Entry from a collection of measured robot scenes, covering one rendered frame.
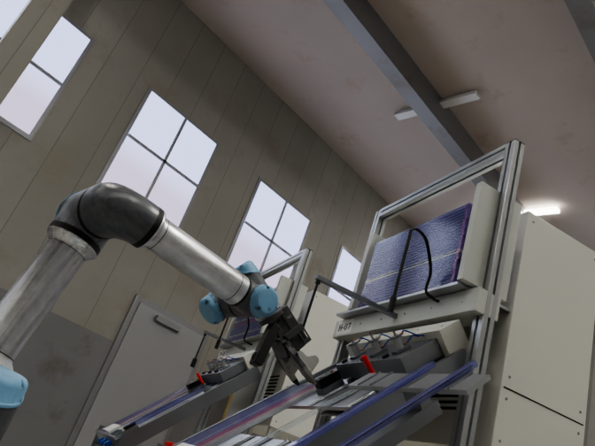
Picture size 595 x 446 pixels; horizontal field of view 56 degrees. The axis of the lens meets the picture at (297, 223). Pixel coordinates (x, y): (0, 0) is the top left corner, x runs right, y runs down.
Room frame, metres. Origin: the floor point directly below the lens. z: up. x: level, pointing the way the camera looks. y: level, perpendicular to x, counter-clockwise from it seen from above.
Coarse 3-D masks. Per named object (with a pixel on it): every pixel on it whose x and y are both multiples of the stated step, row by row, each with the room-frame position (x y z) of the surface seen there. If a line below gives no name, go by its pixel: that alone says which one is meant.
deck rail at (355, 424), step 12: (444, 360) 1.39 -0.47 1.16; (456, 360) 1.40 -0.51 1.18; (432, 372) 1.38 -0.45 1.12; (444, 372) 1.39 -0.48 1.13; (396, 396) 1.35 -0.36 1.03; (372, 408) 1.33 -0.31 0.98; (384, 408) 1.34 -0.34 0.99; (348, 420) 1.32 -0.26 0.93; (360, 420) 1.33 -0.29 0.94; (372, 420) 1.33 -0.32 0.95; (336, 432) 1.31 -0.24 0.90; (348, 432) 1.32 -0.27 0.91; (312, 444) 1.29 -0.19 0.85; (324, 444) 1.30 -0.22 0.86; (336, 444) 1.31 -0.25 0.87
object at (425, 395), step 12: (456, 372) 1.02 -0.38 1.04; (468, 372) 1.03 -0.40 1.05; (444, 384) 1.01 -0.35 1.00; (420, 396) 0.98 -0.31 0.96; (396, 408) 0.98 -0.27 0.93; (408, 408) 0.97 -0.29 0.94; (384, 420) 0.96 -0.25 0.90; (360, 432) 0.95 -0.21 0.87; (372, 432) 0.95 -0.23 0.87; (348, 444) 0.93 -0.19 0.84
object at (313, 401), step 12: (348, 384) 1.68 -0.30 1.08; (312, 396) 1.74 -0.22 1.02; (324, 396) 1.66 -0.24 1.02; (348, 396) 1.53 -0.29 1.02; (360, 396) 1.47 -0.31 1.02; (288, 408) 1.79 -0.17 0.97; (300, 408) 1.70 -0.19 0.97; (312, 408) 1.63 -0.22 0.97; (336, 408) 1.49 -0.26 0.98; (348, 408) 1.44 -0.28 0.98
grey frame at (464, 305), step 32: (512, 160) 1.37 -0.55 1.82; (512, 192) 1.38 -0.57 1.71; (384, 224) 2.08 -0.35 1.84; (480, 288) 1.36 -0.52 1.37; (384, 320) 1.77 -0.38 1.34; (416, 320) 1.60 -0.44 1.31; (448, 320) 1.50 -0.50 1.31; (480, 320) 1.37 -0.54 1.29; (480, 352) 1.37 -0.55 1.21; (320, 416) 2.08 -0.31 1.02
